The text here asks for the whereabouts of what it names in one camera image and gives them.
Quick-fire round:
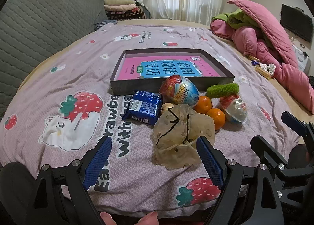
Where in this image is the orange mandarin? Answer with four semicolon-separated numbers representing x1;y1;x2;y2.
206;108;225;131
193;96;213;115

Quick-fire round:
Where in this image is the white cabinet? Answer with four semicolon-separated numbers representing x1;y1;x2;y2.
292;43;312;73

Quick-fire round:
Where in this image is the green blanket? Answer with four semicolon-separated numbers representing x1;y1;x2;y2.
212;10;260;30

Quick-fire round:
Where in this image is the checkered folded blanket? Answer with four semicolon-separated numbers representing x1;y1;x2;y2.
106;9;146;20

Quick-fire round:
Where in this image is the pink folded blanket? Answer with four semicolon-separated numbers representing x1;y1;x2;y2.
104;4;136;12

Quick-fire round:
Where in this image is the pink duvet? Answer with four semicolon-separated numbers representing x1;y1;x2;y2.
210;0;314;115

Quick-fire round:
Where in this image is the strawberry printed blanket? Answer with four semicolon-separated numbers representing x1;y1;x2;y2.
0;22;302;218

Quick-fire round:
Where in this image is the beige mesh drawstring pouch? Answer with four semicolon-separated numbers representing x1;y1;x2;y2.
152;104;216;169

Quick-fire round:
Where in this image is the white hair scrunchie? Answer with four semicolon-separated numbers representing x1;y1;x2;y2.
260;63;276;73

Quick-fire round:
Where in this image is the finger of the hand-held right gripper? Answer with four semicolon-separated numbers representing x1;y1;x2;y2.
281;111;314;143
250;135;291;168

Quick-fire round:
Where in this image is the pink and blue book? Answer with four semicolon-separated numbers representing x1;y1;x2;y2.
116;56;221;79

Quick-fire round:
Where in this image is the dark shallow cardboard box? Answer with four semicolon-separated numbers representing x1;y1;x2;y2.
110;48;235;95

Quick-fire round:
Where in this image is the black television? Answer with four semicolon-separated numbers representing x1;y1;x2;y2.
280;4;313;43

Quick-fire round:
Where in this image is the biscuit stick packet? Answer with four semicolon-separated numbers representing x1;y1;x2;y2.
255;64;274;78

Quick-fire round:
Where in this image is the beige folded blanket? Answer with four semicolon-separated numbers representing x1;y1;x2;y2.
105;0;135;6

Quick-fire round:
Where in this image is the blue biscuit packet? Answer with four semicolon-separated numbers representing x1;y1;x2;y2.
122;90;163;125

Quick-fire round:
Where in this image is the red and white plastic egg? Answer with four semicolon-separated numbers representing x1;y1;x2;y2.
219;94;248;123

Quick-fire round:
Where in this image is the person's dark clothing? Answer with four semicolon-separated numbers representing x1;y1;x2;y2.
0;162;40;225

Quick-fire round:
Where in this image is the brown walnut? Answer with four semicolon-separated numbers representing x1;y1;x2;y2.
161;103;175;115

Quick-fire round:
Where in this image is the colourful foil chocolate egg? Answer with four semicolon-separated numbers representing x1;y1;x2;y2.
159;75;200;107

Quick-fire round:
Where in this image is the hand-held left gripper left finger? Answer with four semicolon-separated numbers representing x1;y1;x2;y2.
26;136;113;225

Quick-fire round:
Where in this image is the green fuzzy hair scrunchie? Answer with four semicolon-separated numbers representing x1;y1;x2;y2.
205;83;239;99

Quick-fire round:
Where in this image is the grey quilted headboard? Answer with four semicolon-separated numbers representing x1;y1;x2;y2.
0;0;108;122

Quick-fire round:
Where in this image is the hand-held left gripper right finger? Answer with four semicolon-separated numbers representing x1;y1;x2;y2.
196;136;285;225

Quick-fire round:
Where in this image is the dark floral cloth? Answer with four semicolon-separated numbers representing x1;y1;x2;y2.
94;20;118;31

